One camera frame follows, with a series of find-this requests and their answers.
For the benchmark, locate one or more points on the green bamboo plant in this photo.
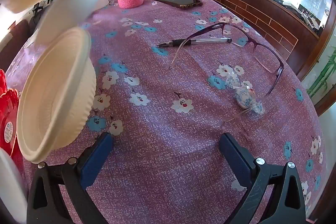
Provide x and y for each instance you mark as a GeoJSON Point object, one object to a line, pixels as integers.
{"type": "Point", "coordinates": [325, 74]}

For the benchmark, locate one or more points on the clear ballpoint pen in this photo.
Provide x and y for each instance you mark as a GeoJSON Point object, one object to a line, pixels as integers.
{"type": "Point", "coordinates": [204, 40]}

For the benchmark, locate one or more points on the brown wooden cabinet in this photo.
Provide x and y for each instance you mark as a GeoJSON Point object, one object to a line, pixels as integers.
{"type": "Point", "coordinates": [262, 11]}

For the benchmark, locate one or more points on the black smartphone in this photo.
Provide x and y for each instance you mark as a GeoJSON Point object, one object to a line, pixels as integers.
{"type": "Point", "coordinates": [176, 0]}

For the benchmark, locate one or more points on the purple frame eyeglasses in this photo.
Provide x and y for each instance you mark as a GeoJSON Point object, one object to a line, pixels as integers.
{"type": "Point", "coordinates": [221, 25]}

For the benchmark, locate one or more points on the white plate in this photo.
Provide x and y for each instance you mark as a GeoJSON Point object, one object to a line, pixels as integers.
{"type": "Point", "coordinates": [10, 187]}

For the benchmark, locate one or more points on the pink floral tablecloth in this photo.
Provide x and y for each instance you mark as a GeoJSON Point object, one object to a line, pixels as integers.
{"type": "Point", "coordinates": [170, 134]}

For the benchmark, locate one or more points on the white foam bowl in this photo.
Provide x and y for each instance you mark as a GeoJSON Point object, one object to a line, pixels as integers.
{"type": "Point", "coordinates": [68, 11]}

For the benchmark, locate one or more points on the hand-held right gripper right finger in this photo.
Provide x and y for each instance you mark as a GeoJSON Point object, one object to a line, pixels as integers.
{"type": "Point", "coordinates": [236, 161]}

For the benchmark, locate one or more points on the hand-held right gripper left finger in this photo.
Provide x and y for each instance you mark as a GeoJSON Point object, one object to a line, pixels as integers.
{"type": "Point", "coordinates": [95, 161]}

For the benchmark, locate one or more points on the blue white wrapped candy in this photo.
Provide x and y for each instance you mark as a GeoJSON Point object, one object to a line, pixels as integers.
{"type": "Point", "coordinates": [232, 82]}
{"type": "Point", "coordinates": [248, 99]}

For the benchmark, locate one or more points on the maroon sofa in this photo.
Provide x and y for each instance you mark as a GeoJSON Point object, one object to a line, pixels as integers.
{"type": "Point", "coordinates": [15, 32]}

